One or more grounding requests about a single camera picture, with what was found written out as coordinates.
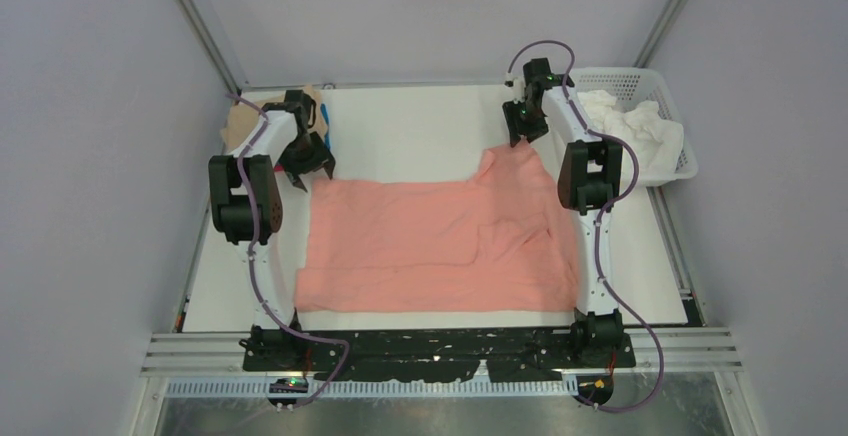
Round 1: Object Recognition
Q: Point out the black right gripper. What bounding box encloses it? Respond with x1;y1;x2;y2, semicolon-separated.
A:
501;97;547;148

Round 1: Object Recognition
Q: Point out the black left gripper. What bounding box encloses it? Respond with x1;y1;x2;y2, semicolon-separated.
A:
279;133;334;190

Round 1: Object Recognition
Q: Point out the salmon pink t shirt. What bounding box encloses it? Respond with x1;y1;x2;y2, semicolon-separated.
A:
294;143;580;313

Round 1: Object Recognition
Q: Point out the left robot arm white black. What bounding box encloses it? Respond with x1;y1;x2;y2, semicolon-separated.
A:
208;89;336;372

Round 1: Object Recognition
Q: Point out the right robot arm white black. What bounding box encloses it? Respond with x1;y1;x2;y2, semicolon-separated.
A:
502;58;624;367

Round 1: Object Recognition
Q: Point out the folded blue t shirt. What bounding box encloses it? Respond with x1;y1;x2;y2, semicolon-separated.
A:
320;103;332;148

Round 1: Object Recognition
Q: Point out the white plastic laundry basket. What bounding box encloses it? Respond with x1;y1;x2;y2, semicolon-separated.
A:
570;67;698;187

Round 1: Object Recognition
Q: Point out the white t shirt in basket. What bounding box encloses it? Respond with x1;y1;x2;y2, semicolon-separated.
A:
578;90;684;185

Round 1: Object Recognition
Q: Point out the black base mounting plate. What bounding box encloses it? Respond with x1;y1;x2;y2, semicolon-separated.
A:
239;327;635;383

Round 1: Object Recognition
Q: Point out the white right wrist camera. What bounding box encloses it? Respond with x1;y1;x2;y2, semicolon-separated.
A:
504;73;525;104

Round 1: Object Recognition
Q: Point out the left aluminium corner post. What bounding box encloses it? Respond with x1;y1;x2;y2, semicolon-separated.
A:
176;0;250;94

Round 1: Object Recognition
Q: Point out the aluminium corner post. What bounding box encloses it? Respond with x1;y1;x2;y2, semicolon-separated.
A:
633;0;689;68
176;0;250;94

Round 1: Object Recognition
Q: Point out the right aluminium corner post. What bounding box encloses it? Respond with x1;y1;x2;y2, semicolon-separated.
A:
633;0;689;68

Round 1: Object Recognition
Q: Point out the white slotted cable duct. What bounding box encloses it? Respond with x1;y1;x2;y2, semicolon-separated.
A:
164;375;578;399

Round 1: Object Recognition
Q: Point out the aluminium frame rail front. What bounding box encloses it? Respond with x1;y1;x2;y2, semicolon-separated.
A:
140;327;744;377

